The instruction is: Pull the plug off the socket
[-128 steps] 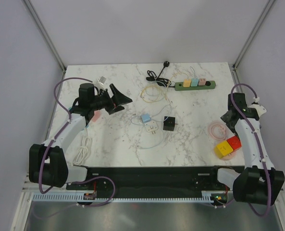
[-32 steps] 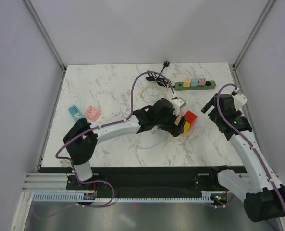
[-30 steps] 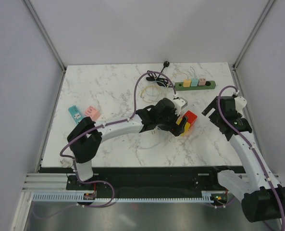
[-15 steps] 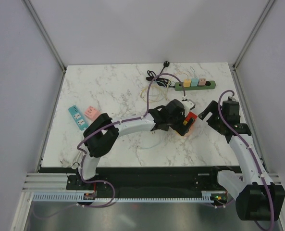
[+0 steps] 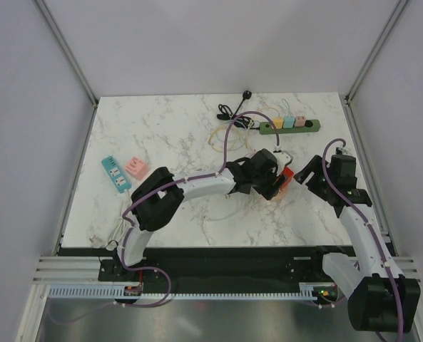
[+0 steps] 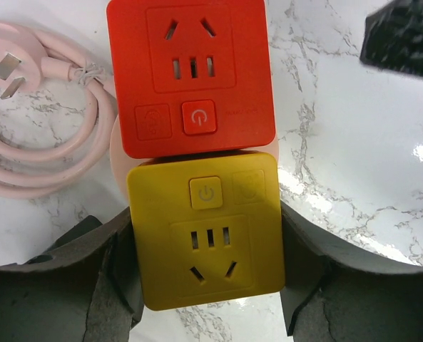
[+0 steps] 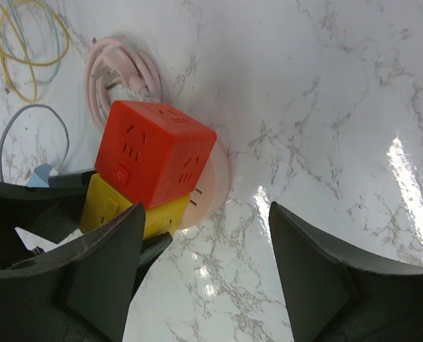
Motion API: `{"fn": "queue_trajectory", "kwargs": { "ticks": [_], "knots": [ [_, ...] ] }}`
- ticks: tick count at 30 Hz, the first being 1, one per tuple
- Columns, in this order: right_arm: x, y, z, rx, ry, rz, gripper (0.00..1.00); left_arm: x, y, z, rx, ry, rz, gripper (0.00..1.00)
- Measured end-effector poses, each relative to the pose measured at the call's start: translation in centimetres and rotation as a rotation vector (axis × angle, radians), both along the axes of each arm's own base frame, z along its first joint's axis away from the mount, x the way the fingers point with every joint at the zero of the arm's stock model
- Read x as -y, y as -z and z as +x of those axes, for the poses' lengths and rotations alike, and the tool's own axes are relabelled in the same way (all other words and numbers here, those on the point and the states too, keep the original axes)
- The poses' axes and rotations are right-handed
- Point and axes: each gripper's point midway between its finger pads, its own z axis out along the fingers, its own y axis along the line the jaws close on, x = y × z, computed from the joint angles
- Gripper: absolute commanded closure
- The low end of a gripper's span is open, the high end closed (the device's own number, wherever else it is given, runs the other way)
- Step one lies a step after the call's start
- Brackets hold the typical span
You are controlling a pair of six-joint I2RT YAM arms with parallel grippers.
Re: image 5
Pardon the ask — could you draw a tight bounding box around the red cube socket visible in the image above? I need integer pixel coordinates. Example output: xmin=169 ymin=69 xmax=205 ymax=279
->
xmin=273 ymin=167 xmax=295 ymax=200

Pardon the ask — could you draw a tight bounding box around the light blue cable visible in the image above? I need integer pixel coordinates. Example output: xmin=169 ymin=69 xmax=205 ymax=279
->
xmin=203 ymin=192 xmax=251 ymax=222

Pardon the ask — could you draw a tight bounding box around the pink cube socket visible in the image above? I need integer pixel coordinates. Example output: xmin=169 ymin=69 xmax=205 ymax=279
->
xmin=125 ymin=157 xmax=149 ymax=181

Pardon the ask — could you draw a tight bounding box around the teal power strip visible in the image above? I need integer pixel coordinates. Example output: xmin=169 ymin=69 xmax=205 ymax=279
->
xmin=101 ymin=156 xmax=131 ymax=193

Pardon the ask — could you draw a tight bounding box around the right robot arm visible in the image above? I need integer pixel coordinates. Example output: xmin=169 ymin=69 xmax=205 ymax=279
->
xmin=294 ymin=154 xmax=421 ymax=333

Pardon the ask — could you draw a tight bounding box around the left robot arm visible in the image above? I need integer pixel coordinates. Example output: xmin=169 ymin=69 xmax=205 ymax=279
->
xmin=114 ymin=149 xmax=293 ymax=280

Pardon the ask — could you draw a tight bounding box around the pink plug adapter on strip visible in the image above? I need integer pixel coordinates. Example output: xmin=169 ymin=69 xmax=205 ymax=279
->
xmin=294 ymin=115 xmax=306 ymax=128

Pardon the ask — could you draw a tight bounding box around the teal plug adapter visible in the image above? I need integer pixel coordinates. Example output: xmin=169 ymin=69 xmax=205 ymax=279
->
xmin=283 ymin=116 xmax=295 ymax=129

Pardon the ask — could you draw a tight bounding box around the yellow plug adapter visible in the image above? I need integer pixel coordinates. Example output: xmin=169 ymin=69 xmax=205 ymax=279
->
xmin=272 ymin=116 xmax=284 ymax=130

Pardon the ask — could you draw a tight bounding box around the green power strip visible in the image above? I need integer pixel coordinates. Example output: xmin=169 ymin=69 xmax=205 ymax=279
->
xmin=259 ymin=119 xmax=321 ymax=135

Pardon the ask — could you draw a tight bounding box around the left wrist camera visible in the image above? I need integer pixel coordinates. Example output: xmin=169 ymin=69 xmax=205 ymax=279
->
xmin=273 ymin=150 xmax=293 ymax=168

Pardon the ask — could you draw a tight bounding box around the yellow coiled cable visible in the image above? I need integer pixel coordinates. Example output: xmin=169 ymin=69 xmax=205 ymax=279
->
xmin=208 ymin=106 xmax=280 ymax=154

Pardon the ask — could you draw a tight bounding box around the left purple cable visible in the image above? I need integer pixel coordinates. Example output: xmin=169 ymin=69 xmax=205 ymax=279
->
xmin=120 ymin=110 xmax=282 ymax=268

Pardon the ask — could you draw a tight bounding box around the black power cord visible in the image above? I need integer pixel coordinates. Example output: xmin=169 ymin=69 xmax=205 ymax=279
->
xmin=216 ymin=90 xmax=262 ymax=130

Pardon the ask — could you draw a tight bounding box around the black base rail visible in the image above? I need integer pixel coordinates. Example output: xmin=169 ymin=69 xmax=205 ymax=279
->
xmin=58 ymin=246 xmax=355 ymax=294

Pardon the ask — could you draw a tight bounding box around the white cable duct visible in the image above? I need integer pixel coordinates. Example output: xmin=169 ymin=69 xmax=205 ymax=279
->
xmin=48 ymin=283 xmax=319 ymax=301

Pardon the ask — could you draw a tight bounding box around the white power cord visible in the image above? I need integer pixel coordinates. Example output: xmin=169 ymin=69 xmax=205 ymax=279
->
xmin=88 ymin=190 xmax=133 ymax=249

